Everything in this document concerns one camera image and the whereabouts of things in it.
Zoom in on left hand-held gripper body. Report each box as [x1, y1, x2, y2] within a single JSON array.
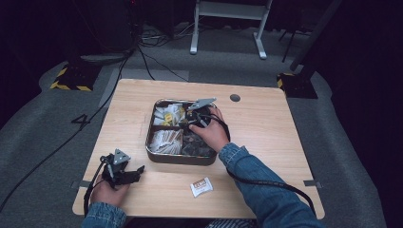
[[100, 148, 138, 188]]

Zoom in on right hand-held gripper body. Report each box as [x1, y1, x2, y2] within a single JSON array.
[[184, 97, 221, 129]]

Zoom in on square metal compartment tray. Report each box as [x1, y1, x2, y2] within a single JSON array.
[[144, 98, 220, 166]]

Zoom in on single white brown-label packet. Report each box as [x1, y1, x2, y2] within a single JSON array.
[[189, 176, 214, 199]]

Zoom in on person's right hand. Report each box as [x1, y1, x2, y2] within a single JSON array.
[[188, 106, 231, 154]]

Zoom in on person's left hand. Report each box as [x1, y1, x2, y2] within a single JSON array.
[[90, 175, 131, 209]]

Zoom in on pile of white yellow packets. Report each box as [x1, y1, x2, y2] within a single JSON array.
[[152, 103, 186, 127]]

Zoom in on pile of white brown sachets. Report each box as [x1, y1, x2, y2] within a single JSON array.
[[147, 128, 184, 156]]

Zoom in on grey tape strip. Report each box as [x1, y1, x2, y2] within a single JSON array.
[[69, 180, 93, 190], [302, 179, 323, 189]]

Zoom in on black yellow striped stand base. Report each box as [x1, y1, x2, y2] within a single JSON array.
[[49, 62, 103, 93], [276, 71, 319, 100]]

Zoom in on grey round stand base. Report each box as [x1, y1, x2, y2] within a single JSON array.
[[80, 51, 135, 67]]

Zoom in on person's striped clothing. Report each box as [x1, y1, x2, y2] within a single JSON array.
[[205, 218, 259, 228]]

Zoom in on black tripod legs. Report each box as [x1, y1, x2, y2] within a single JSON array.
[[278, 27, 307, 64]]

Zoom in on black equipment cabinet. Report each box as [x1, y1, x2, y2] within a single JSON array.
[[91, 0, 144, 53]]

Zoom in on dark slanted stand pole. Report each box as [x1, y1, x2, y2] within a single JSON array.
[[288, 0, 344, 72]]

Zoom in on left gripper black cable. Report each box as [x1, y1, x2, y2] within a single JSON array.
[[83, 156, 110, 219]]

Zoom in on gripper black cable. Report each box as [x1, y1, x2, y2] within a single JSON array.
[[83, 156, 110, 219], [203, 111, 317, 217]]

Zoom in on long black floor cable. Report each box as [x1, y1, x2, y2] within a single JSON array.
[[0, 51, 134, 214]]

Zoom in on thin black floor cable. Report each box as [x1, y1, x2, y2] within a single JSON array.
[[136, 44, 190, 84]]

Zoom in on tangle of floor cables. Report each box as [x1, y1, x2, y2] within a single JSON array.
[[139, 21, 199, 48]]

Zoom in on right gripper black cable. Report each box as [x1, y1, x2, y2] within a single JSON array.
[[203, 111, 317, 217]]

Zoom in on white metal desk frame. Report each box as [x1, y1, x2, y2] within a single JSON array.
[[189, 0, 274, 61]]

